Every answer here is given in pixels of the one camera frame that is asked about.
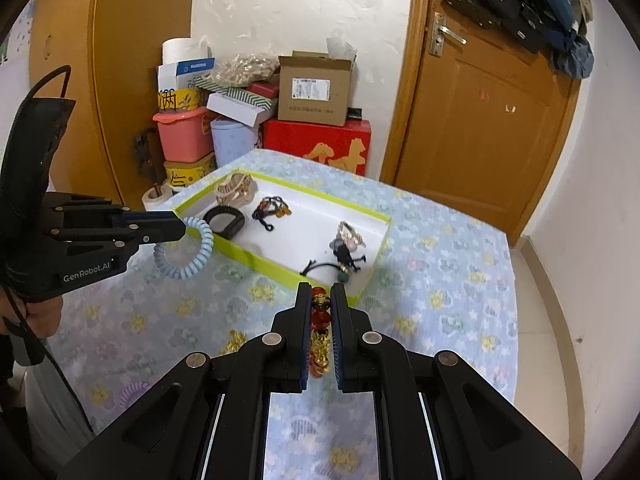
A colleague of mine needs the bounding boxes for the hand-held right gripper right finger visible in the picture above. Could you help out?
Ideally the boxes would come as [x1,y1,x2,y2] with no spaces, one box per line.
[330,282,583,480]

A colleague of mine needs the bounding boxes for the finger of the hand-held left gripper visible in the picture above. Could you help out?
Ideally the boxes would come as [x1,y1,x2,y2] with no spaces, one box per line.
[51,218,187,259]
[50,192,181,227]

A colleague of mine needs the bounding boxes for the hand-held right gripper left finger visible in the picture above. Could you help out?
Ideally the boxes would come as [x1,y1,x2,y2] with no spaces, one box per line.
[60,282,313,480]

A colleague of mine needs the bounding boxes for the red bead bracelet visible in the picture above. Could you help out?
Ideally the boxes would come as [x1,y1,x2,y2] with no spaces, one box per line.
[307,285,335,378]

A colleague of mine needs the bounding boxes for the blue spiral hair tie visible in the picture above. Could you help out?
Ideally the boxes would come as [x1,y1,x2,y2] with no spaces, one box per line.
[152,216,216,281]

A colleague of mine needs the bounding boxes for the black elastic hair tie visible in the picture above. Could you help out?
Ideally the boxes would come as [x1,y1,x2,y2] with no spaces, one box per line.
[299,257,353,281]

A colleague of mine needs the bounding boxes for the black wrist band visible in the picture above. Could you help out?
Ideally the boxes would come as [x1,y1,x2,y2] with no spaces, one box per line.
[202,206,247,241]

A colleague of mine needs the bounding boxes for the beige large hair claw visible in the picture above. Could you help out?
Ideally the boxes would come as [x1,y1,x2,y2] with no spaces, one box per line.
[215,172,257,207]

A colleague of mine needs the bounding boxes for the lime green shallow box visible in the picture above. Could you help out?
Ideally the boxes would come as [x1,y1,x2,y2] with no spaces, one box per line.
[170,167,393,307]

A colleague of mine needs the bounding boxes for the brown beaded hair tie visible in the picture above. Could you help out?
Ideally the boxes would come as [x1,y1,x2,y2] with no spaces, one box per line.
[251,196,291,232]

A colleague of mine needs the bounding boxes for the person's left hand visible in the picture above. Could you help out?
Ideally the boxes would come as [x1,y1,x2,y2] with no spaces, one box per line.
[0,294,64,339]

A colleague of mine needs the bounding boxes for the narrow white paper roll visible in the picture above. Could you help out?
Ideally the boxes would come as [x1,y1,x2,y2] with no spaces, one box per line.
[141,182,176,212]

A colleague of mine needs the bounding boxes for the large yellow tin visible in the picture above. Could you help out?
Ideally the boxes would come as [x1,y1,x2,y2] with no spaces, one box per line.
[164,152,218,190]

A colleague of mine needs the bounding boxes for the dark brown hanging ornament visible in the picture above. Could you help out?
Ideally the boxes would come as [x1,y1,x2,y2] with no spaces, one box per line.
[132,129,166,183]

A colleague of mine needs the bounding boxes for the pink plastic basket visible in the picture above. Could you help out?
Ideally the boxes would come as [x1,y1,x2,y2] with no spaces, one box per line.
[152,106,216,163]

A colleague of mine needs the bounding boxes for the lavender plastic bin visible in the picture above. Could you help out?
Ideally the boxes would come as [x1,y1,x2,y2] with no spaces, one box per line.
[210,117,261,170]

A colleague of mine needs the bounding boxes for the blue floral tablecloth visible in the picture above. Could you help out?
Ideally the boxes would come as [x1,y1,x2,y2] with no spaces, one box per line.
[45,147,518,480]

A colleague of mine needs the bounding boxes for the small yellow tin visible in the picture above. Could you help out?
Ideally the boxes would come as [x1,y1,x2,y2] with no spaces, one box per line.
[156,87,203,112]

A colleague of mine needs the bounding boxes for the white flat box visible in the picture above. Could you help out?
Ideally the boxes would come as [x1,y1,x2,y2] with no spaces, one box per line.
[206,92,276,127]

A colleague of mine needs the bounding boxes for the wooden wardrobe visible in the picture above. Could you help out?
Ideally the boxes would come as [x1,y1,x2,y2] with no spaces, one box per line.
[27,0,201,206]

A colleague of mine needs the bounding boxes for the white and blue carton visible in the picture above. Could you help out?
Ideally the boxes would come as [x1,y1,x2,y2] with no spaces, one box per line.
[158,57,217,93]

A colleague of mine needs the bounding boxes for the green striped box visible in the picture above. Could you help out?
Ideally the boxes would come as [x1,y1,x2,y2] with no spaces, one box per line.
[194,76,273,111]

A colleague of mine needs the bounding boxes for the red gift box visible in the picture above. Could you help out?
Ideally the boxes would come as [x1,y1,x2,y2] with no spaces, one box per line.
[262,117,372,177]

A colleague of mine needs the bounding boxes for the wide white paper roll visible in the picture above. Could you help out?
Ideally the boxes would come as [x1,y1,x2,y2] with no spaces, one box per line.
[161,37,211,67]

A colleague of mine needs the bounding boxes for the dark red box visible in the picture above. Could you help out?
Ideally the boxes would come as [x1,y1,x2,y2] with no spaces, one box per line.
[247,80,281,101]

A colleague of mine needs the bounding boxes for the gold beaded bag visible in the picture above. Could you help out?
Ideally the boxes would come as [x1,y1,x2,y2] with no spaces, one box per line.
[215,55,281,86]

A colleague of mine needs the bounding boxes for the brown cardboard box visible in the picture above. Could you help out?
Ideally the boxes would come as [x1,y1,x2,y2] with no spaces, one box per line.
[277,51,353,127]

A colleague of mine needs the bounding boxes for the person's left leg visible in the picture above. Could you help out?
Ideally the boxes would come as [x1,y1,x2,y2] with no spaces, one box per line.
[22,350,96,461]

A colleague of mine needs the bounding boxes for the brown wooden door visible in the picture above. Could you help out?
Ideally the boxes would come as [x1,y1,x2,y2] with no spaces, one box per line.
[380,0,583,246]

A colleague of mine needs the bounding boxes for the clear plastic bag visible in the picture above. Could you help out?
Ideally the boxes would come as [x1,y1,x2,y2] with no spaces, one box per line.
[327,30,358,63]

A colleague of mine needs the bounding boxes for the blue denim garment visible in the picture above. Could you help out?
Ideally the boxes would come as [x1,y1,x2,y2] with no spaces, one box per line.
[530,0,596,79]

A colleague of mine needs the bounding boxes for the gold chain bracelet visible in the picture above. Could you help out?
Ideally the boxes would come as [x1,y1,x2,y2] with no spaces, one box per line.
[220,329,247,356]

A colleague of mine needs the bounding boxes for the purple spiral hair tie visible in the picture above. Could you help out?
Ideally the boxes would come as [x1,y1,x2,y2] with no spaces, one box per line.
[117,380,151,401]

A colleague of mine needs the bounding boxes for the thin black cable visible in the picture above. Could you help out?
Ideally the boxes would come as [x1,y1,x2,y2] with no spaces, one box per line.
[0,280,96,436]

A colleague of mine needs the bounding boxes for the metal door handle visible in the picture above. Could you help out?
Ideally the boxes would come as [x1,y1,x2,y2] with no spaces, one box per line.
[429,12,467,57]

